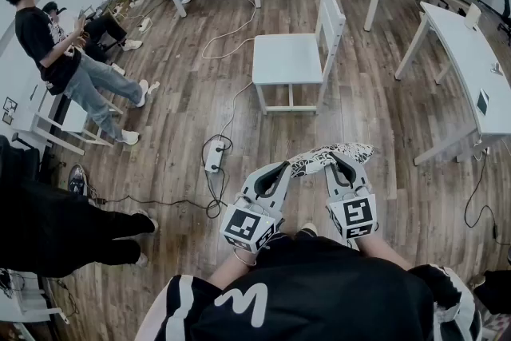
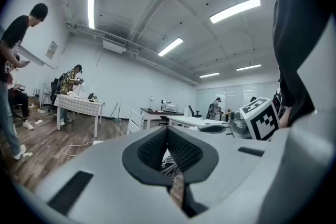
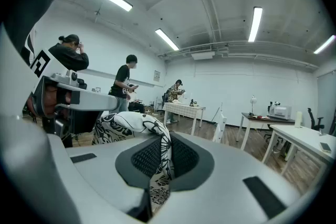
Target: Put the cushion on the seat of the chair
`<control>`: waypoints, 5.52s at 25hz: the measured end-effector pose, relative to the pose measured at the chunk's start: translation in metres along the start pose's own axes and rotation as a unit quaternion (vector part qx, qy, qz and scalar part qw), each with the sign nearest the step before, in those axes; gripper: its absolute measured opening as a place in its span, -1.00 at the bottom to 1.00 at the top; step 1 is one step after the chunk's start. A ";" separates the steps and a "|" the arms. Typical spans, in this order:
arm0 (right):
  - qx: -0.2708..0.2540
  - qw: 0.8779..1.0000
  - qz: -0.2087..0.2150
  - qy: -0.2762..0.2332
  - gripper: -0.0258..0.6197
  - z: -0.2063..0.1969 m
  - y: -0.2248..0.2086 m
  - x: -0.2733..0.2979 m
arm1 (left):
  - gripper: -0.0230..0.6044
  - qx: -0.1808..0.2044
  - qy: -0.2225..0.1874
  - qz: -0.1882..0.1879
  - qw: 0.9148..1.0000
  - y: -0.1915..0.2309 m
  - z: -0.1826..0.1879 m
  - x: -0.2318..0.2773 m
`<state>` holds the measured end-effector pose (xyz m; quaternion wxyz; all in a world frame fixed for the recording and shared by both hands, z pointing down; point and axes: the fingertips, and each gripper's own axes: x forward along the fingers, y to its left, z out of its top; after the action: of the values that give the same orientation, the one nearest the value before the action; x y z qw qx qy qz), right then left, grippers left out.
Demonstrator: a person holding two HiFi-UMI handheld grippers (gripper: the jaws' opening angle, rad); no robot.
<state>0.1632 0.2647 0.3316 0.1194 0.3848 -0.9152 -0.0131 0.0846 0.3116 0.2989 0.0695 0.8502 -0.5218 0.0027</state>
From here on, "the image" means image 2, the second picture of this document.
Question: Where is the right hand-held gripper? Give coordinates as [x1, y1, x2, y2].
[198, 96, 281, 142]

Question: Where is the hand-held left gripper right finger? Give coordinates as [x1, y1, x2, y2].
[167, 125, 275, 224]

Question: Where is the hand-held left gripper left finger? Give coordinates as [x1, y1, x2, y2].
[34, 125, 190, 224]

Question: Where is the white wooden chair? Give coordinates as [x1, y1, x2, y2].
[127, 109, 145, 135]

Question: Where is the black white floral cushion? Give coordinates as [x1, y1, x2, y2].
[160, 154, 182, 182]

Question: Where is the person's right forearm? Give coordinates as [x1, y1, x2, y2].
[279, 106, 292, 129]

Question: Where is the white desk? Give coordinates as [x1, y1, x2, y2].
[167, 115, 230, 136]

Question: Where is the white printer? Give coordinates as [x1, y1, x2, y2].
[162, 103, 180, 113]

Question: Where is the dark top table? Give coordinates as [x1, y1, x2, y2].
[140, 107, 184, 131]

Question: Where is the ceiling strip light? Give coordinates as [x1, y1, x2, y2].
[87, 0, 97, 30]
[157, 37, 184, 57]
[235, 63, 263, 72]
[209, 0, 261, 24]
[198, 72, 221, 79]

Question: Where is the mop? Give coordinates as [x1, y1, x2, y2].
[109, 98, 123, 122]

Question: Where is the checked cloth table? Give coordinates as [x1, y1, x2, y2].
[54, 93, 106, 138]

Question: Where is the white sheet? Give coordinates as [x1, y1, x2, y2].
[65, 90, 82, 99]

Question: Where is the ceiling pipe run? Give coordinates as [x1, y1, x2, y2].
[65, 20, 200, 87]

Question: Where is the ceiling air conditioner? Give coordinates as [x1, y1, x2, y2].
[102, 32, 127, 55]

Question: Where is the person's black striped shirt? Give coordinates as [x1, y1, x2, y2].
[266, 0, 330, 128]

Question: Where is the white floor cable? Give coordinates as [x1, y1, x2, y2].
[61, 123, 96, 157]

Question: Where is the wall poster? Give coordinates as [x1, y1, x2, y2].
[46, 41, 58, 60]

